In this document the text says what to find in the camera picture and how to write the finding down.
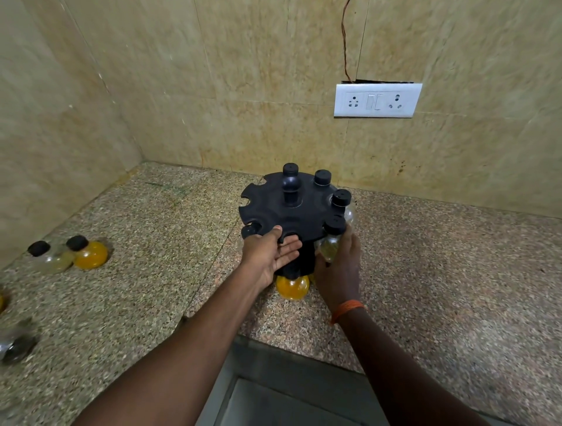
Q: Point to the clear spice jar black cap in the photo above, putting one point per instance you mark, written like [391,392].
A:
[290,169]
[322,177]
[341,197]
[249,230]

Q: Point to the person's left hand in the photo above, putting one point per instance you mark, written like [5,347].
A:
[261,256]

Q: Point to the person's left thumb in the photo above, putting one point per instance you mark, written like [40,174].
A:
[278,233]

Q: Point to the person's right hand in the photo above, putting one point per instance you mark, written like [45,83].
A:
[340,276]

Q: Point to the person's right thumb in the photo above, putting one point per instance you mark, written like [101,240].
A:
[320,268]

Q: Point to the dark contents spice jar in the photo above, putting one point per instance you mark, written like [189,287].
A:
[17,346]

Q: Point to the yellow powder spice jar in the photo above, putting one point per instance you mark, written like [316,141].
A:
[91,254]
[292,287]

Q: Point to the person's right forearm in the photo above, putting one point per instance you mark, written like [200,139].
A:
[395,377]

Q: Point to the black rotating spice rack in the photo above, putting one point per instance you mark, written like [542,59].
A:
[303,210]

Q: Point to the white wall switch socket board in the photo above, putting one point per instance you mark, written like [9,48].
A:
[377,101]

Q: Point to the clear spice jar pale contents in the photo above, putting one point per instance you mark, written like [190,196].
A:
[52,260]
[329,246]

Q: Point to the person's left forearm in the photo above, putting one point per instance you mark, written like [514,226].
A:
[184,355]

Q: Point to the orange wrist thread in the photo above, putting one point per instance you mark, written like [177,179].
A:
[347,307]

